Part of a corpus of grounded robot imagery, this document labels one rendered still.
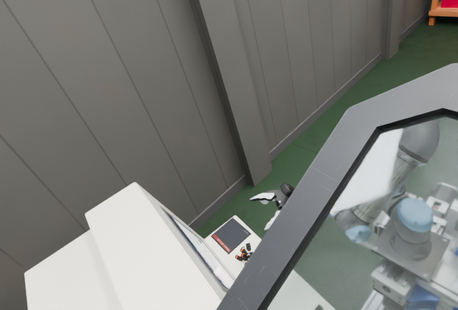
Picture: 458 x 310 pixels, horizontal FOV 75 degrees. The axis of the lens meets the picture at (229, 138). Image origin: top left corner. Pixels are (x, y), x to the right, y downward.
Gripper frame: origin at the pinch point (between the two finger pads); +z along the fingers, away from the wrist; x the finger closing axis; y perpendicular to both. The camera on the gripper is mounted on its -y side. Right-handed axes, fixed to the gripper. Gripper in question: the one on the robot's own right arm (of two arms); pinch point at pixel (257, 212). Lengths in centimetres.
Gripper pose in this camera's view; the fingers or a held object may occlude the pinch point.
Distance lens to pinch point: 110.2
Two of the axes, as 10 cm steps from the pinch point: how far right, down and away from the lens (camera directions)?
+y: 2.1, 6.9, 6.9
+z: -9.2, 3.7, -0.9
